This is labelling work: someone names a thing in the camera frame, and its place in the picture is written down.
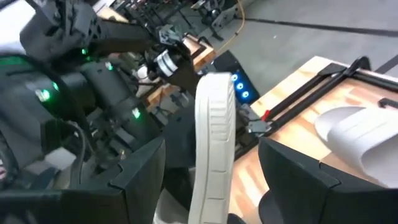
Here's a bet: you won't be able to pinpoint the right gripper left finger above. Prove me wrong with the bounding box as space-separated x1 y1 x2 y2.
108 136 167 224

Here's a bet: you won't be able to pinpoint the black aluminium table frame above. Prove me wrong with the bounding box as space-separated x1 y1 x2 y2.
234 55 398 159

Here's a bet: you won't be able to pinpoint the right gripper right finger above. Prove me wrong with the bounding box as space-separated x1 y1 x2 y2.
257 136 341 224

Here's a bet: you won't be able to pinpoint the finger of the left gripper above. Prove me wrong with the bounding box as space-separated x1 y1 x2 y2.
163 104 200 213

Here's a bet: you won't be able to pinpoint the black computer tower blue lights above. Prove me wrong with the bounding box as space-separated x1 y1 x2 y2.
213 51 261 104

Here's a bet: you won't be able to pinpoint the wooden background table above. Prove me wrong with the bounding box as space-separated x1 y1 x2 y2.
183 33 217 71

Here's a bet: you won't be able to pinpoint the grey slide sandal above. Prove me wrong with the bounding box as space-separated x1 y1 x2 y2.
187 72 237 224
313 105 398 190

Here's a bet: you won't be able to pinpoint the yellow cable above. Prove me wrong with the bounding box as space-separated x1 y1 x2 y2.
217 0 246 54

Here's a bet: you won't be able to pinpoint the silver frame bracket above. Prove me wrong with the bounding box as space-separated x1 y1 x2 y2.
241 103 272 135

